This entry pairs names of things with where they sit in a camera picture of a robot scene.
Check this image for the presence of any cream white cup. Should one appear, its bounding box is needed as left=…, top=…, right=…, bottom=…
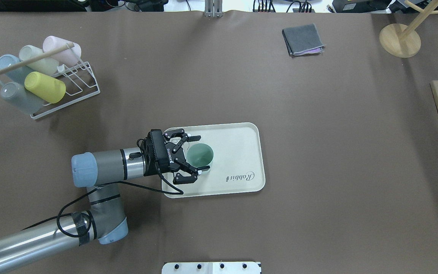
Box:
left=19, top=45, right=60, bottom=75

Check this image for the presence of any light blue cup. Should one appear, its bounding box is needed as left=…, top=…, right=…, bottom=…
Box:
left=0, top=54, right=33, bottom=84

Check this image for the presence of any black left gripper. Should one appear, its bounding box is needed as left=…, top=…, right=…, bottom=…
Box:
left=143, top=129, right=210, bottom=185

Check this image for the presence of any grey cup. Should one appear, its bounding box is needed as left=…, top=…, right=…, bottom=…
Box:
left=0, top=82, right=44, bottom=115

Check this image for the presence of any white wire cup rack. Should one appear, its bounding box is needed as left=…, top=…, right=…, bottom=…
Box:
left=30, top=61, right=100, bottom=120

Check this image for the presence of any wooden cup tree stand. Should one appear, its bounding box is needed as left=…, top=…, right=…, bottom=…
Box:
left=379, top=0, right=438, bottom=58

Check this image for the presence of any yellow cup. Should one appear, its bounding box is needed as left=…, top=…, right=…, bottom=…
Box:
left=24, top=72, right=66, bottom=104

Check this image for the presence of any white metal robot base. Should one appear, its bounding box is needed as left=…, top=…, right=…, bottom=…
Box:
left=161, top=261, right=262, bottom=274

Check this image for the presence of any wooden rack handle rod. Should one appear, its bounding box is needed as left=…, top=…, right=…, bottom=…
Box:
left=0, top=42, right=75, bottom=75

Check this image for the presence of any green cup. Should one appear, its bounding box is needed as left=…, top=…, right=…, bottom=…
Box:
left=186, top=143, right=214, bottom=168

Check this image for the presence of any pink cup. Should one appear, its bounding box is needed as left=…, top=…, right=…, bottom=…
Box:
left=43, top=36, right=82, bottom=66

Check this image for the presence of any cream rabbit tray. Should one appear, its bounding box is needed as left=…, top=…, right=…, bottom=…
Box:
left=178, top=123, right=266, bottom=198

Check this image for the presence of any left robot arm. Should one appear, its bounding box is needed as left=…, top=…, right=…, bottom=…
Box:
left=0, top=128, right=210, bottom=273

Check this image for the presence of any grey folded cloth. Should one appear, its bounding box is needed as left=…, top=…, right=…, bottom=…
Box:
left=282, top=23, right=325, bottom=57

